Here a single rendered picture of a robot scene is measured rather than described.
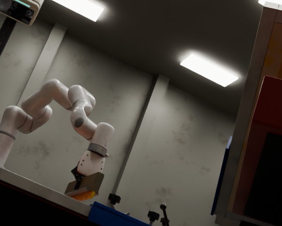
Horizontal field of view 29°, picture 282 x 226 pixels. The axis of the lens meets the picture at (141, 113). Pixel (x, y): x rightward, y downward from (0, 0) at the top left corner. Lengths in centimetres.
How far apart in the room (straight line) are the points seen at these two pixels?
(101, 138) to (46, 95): 49
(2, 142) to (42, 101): 27
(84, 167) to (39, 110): 58
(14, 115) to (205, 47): 938
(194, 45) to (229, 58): 81
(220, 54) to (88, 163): 984
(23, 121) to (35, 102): 13
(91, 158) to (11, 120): 63
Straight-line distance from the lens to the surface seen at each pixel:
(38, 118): 272
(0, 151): 268
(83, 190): 207
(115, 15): 1194
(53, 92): 256
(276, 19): 153
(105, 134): 224
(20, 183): 186
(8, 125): 271
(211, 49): 1186
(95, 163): 222
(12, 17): 288
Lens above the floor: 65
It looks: 21 degrees up
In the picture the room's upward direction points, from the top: 20 degrees clockwise
